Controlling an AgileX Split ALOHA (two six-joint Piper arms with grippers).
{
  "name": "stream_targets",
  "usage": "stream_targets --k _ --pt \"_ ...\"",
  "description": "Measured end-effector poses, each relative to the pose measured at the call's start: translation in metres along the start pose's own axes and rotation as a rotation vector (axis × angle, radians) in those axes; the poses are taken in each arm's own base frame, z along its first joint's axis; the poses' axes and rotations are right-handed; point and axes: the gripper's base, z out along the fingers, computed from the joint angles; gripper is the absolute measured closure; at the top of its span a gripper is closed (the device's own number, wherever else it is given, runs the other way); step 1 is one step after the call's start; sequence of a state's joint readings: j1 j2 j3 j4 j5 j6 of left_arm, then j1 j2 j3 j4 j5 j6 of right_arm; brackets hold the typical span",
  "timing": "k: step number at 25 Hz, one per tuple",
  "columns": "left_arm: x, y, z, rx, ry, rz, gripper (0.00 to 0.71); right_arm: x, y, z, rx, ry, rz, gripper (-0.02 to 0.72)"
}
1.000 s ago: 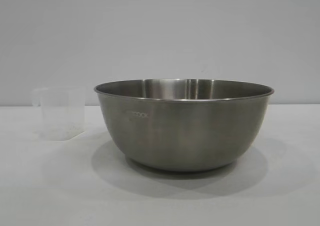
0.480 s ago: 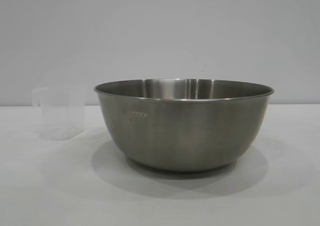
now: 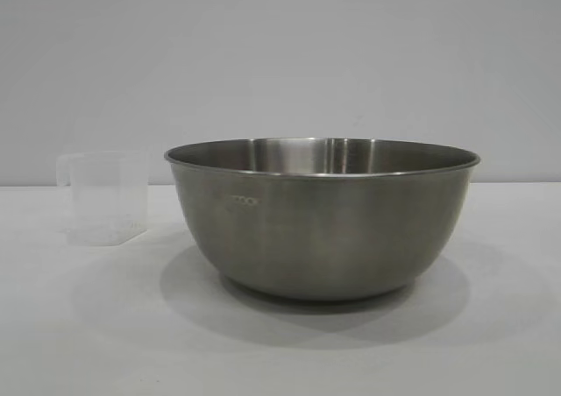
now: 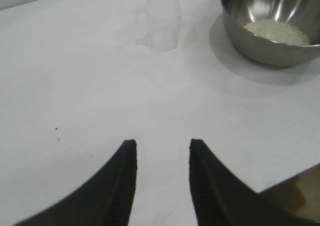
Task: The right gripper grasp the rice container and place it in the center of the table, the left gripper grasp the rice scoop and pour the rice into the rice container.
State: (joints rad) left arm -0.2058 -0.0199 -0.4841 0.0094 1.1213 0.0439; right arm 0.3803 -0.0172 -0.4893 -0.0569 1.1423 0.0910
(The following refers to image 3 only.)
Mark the clear plastic measuring cup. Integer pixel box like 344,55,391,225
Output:
55,152,150,244

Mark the stainless steel mixing bowl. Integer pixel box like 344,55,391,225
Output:
164,136,479,301

